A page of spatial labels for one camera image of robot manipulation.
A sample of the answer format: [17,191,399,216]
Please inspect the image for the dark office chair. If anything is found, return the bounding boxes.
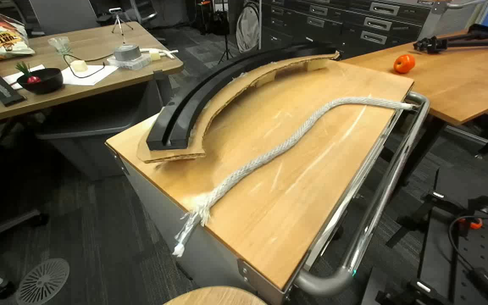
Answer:
[0,185,51,302]

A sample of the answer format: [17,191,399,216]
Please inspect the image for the orange fruit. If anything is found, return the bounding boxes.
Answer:
[392,53,419,77]

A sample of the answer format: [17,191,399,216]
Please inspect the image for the grey office chair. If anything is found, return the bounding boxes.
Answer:
[26,0,101,35]

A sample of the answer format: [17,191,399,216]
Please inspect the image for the grey tape roll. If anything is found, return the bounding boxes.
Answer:
[112,43,143,65]

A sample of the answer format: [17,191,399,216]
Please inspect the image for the small white round lump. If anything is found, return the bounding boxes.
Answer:
[70,58,92,77]

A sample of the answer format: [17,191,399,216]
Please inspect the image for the small silver tripod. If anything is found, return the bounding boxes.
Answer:
[107,6,136,38]

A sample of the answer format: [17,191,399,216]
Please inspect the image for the chip snack bag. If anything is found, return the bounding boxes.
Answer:
[0,13,38,65]

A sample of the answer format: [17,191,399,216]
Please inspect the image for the black breadboard with stands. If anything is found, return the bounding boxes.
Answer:
[368,169,488,305]

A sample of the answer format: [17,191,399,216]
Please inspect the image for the dark drawer cabinet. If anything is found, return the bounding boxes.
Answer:
[260,0,444,58]

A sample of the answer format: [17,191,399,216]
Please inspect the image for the white braided rope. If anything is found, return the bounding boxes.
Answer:
[172,96,417,262]

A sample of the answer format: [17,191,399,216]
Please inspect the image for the black curved board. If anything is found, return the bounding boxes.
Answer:
[146,41,339,153]

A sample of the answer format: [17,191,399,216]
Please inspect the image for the wooden office desk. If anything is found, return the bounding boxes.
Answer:
[0,21,185,133]
[343,31,488,128]

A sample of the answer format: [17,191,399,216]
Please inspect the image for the grey metal cart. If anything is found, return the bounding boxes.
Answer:
[106,58,433,305]

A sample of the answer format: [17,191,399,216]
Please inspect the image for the black bowl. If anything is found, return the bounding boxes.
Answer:
[16,67,65,97]

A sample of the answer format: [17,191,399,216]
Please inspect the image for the round mesh fan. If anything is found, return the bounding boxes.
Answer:
[234,0,263,55]

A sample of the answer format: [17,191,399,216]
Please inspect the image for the chrome cart handle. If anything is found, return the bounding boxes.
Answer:
[294,92,433,299]

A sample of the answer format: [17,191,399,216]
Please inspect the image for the black folded tripod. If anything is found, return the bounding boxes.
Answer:
[412,25,488,57]

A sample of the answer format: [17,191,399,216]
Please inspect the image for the white paper sheet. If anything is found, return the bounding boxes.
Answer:
[60,63,123,89]

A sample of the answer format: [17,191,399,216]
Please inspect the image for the orange clamp handle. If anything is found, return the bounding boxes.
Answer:
[458,216,487,235]

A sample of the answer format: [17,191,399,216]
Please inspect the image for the clear plastic bag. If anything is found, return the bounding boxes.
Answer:
[48,36,80,58]

